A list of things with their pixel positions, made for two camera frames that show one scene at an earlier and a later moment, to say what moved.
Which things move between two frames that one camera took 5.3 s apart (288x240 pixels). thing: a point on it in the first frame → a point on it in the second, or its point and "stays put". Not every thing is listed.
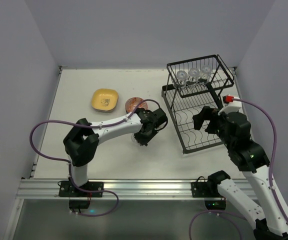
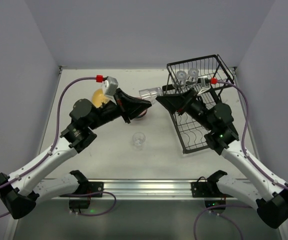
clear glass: [206, 73] → [151, 94]
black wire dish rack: [191, 85] stays put
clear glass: [193, 77] stays put
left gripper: [142, 136] → [122, 105]
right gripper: [211, 122] → [184, 102]
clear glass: [180, 79] stays put
